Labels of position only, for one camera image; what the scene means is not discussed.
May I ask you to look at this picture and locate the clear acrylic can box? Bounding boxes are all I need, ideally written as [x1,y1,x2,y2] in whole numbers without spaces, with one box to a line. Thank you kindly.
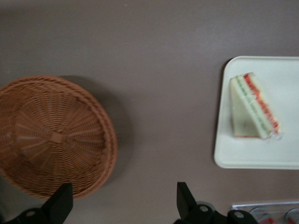
[231,201,299,224]

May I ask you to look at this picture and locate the triangular sandwich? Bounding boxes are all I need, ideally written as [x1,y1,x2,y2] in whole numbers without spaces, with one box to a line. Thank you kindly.
[229,72,285,141]

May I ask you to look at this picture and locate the cream plastic tray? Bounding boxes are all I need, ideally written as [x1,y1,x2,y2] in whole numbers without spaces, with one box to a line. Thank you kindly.
[214,55,299,170]

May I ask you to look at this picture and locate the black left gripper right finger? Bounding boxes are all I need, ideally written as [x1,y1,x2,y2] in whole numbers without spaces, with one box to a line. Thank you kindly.
[174,182,257,224]

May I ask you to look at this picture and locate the red white drink can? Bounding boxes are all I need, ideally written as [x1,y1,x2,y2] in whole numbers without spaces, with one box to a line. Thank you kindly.
[285,207,299,224]
[249,206,275,224]

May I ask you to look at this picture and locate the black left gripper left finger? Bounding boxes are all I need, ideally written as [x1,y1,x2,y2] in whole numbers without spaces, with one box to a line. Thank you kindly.
[0,182,74,224]

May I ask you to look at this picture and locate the brown round wicker basket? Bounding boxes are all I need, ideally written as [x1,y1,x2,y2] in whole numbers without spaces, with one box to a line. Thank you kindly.
[0,74,118,201]

